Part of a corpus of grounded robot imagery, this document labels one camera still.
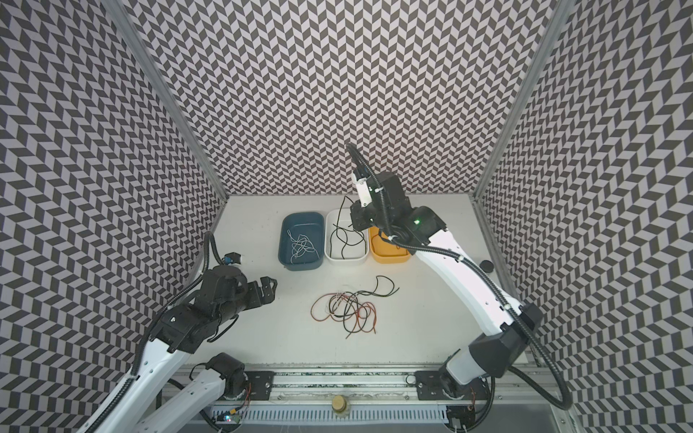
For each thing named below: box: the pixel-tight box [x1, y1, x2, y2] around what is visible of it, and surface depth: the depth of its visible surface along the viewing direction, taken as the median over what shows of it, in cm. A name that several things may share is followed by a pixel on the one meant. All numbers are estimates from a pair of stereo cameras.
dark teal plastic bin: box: [278, 211, 325, 272], surface depth 104 cm
